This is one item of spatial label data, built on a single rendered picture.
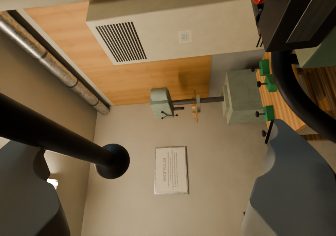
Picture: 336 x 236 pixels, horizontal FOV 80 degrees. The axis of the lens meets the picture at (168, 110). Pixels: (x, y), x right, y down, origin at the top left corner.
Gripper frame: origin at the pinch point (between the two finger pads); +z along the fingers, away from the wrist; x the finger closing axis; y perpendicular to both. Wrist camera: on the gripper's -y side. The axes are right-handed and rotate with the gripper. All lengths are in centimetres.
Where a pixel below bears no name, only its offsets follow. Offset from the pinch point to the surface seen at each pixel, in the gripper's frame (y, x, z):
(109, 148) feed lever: 6.3, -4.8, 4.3
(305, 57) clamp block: -0.8, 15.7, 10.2
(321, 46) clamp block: -2.3, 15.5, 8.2
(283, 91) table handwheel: 5.8, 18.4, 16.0
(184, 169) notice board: 200, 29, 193
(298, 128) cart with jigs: 56, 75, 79
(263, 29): -3.7, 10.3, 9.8
